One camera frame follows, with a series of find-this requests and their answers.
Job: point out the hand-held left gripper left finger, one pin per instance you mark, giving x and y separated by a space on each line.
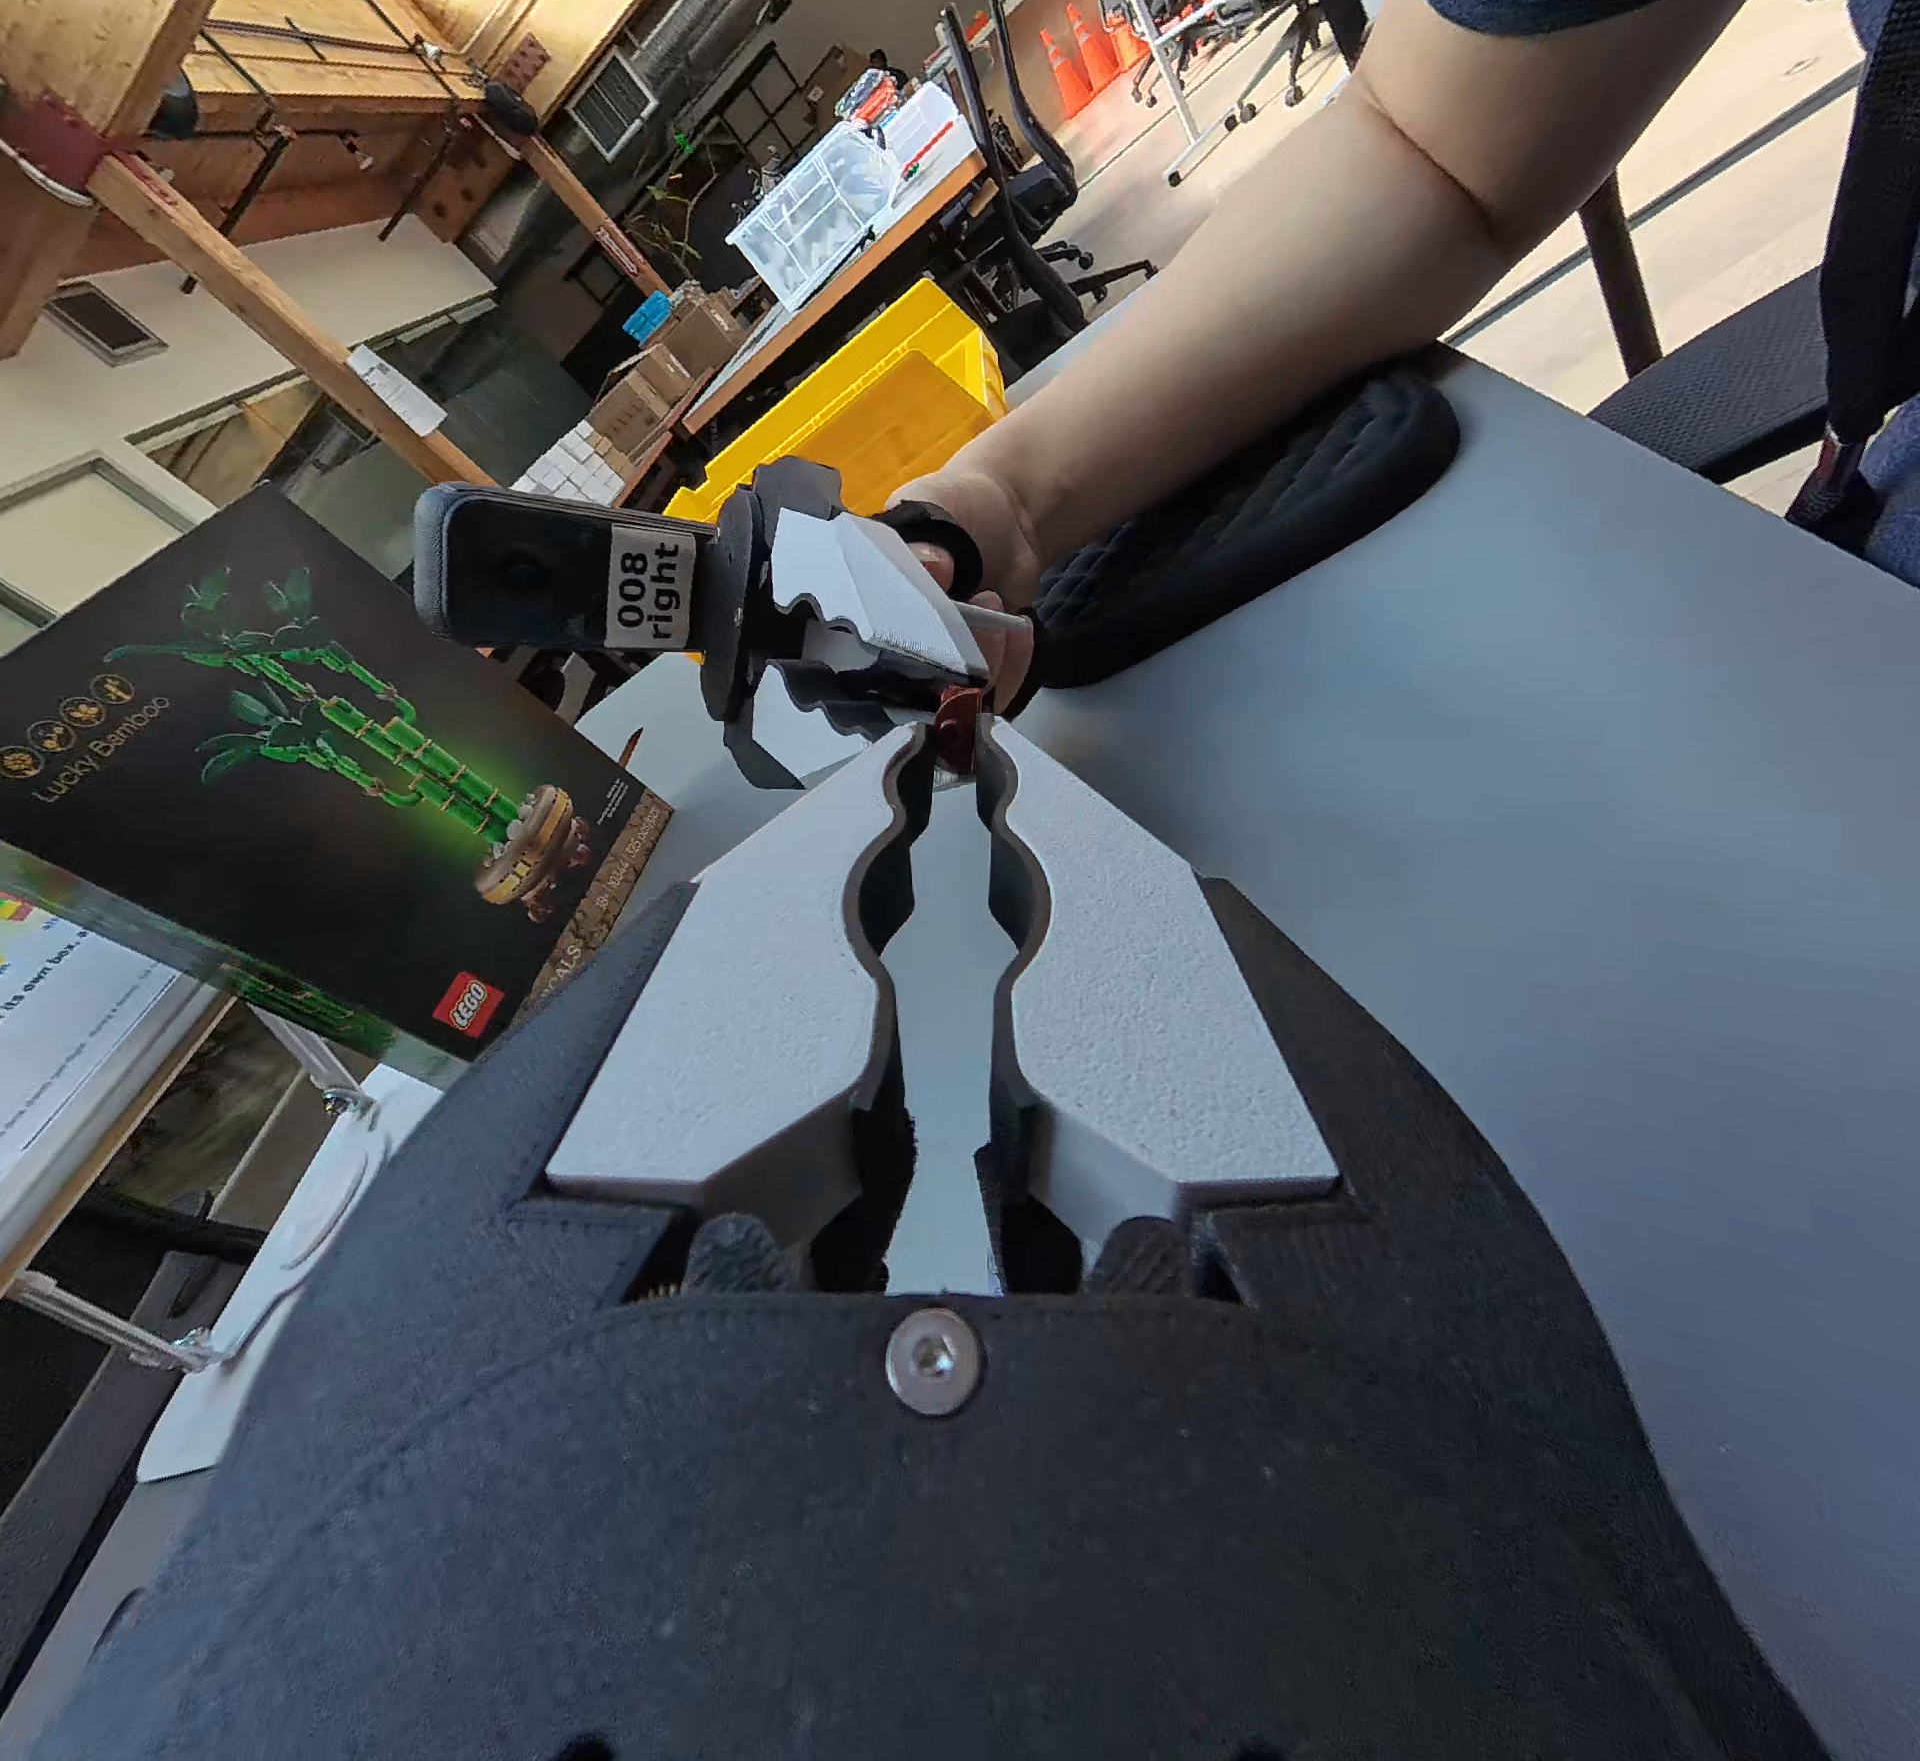
734 1042

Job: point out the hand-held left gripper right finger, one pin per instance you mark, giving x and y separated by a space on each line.
1155 1042

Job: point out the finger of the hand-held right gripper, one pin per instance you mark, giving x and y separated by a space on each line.
885 591
795 726

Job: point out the brown toy brick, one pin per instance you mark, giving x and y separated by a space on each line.
956 728

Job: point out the person's right forearm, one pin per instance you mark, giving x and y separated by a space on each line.
1274 291

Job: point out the grey desk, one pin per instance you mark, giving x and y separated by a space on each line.
1574 968

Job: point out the person's right hand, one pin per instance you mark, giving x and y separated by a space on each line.
991 531

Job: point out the stack of small white boxes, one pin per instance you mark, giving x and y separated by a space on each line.
572 465

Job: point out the yellow plastic bin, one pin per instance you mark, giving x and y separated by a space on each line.
885 396

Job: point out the cardboard box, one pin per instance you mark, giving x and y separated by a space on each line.
703 328
642 398

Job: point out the white paper notice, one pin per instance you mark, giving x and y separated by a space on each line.
399 389

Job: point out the black brick set box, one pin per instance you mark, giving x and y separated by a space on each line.
300 770

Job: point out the wooden worktable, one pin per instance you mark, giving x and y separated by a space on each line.
901 234

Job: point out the black wrist rest pad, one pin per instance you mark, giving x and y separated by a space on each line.
1244 531

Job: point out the clear plastic drawer organizer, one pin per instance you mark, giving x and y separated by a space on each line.
811 217

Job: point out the black office chair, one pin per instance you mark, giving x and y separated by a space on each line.
1035 217

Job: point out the white stand base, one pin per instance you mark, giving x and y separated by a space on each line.
300 1235

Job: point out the orange traffic cone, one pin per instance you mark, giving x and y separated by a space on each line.
1095 50
1059 81

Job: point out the printed instruction sheet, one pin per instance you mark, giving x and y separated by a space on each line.
75 1042

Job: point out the black mesh seat chair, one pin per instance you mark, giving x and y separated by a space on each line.
1724 380

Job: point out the wall air vent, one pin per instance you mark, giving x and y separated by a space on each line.
612 109

